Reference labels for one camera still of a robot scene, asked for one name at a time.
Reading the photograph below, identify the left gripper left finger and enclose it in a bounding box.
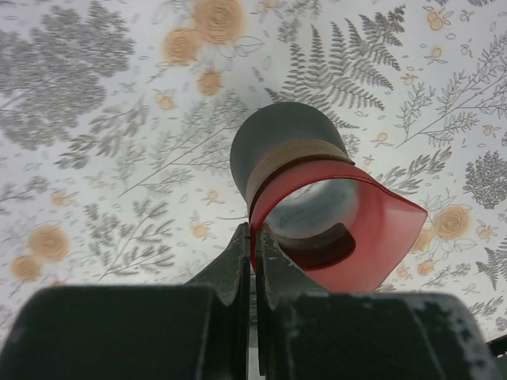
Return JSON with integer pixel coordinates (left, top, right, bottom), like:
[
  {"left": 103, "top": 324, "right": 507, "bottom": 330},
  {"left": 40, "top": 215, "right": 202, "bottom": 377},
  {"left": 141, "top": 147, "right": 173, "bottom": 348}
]
[{"left": 188, "top": 222, "right": 250, "bottom": 379}]

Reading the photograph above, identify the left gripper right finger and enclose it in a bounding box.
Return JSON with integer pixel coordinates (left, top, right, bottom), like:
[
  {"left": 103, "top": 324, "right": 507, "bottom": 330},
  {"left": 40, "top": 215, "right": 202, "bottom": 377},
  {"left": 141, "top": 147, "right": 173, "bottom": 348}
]
[{"left": 255, "top": 227, "right": 328, "bottom": 378}]

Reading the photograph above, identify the red grey coffee server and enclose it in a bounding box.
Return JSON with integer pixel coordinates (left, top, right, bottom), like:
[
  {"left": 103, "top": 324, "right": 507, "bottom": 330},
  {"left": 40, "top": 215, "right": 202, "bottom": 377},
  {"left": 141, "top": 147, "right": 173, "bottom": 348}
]
[{"left": 230, "top": 102, "right": 427, "bottom": 292}]

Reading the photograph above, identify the floral table mat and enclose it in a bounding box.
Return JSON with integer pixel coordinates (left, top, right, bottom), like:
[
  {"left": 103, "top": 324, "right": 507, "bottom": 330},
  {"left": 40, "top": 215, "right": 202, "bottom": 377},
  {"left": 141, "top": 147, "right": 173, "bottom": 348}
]
[{"left": 1, "top": 1, "right": 506, "bottom": 339}]

